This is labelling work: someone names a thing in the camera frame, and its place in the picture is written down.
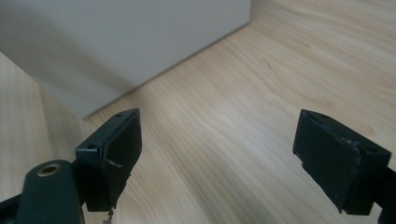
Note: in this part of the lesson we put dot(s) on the white rectangular box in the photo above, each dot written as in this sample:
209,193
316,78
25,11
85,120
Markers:
109,40

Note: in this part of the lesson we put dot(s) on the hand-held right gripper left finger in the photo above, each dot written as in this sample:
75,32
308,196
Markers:
115,155

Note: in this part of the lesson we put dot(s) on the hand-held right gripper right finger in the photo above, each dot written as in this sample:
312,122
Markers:
333,155

